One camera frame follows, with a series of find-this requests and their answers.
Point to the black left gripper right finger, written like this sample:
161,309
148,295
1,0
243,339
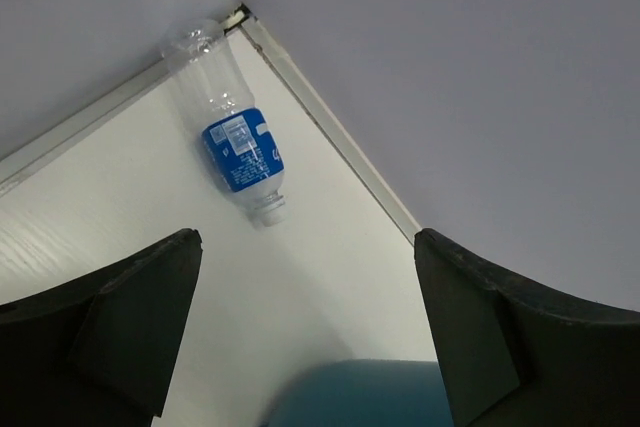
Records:
514,352

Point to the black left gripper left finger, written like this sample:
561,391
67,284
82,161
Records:
100,350

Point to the blue label bottle white cap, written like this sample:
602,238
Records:
219,108

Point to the teal plastic bin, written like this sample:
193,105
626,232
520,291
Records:
365,393

